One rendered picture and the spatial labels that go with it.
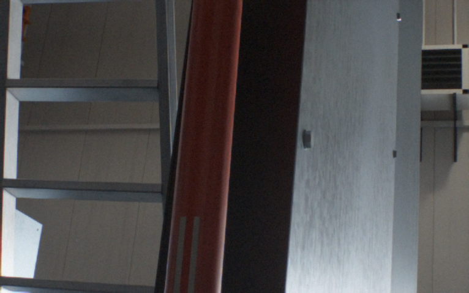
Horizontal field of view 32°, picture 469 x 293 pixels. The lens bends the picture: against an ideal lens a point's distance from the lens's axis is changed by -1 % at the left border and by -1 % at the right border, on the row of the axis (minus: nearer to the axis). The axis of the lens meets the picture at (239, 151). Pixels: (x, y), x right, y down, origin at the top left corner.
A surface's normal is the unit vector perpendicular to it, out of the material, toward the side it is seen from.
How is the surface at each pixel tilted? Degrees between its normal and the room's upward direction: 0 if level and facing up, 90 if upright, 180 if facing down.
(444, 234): 90
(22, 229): 90
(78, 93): 180
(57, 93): 180
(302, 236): 90
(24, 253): 90
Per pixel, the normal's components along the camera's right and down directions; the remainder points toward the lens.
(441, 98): -0.09, 0.94
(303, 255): 0.96, 0.00
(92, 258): -0.25, -0.36
